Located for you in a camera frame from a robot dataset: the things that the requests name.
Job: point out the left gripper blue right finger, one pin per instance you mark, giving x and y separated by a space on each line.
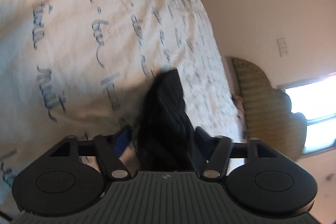
216 151

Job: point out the white wall socket plate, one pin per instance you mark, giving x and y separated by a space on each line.
282 47

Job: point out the black pants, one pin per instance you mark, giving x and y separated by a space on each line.
166 137

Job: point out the window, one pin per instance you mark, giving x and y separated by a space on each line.
315 99

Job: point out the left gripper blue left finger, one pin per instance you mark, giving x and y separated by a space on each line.
109 149

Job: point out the white script-print bedspread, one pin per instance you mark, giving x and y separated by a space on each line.
83 67

